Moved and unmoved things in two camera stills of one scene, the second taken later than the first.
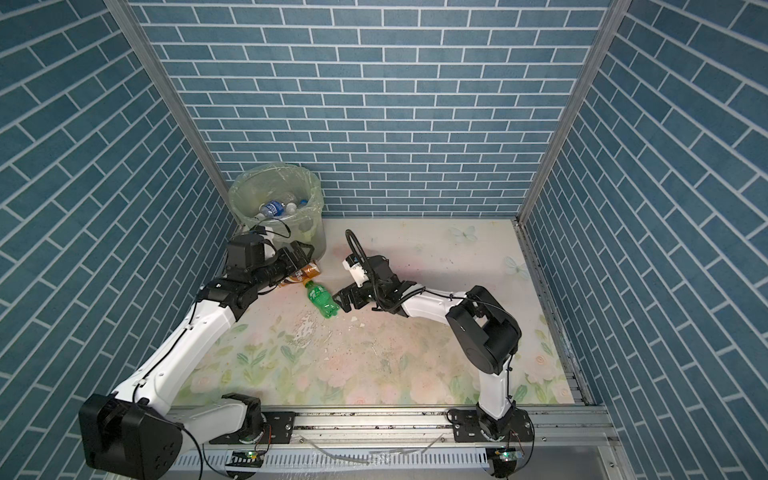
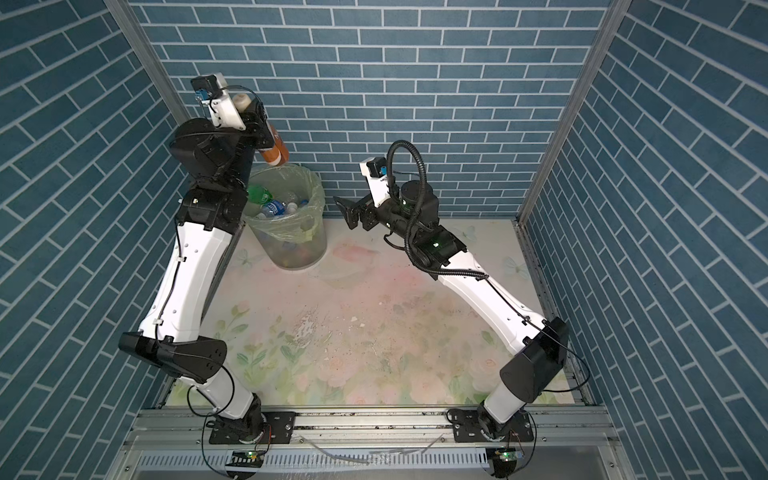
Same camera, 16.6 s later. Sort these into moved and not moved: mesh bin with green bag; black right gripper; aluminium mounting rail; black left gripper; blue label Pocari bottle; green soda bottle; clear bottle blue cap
Moved: green soda bottle; black left gripper; black right gripper
Not moved: mesh bin with green bag; blue label Pocari bottle; clear bottle blue cap; aluminium mounting rail
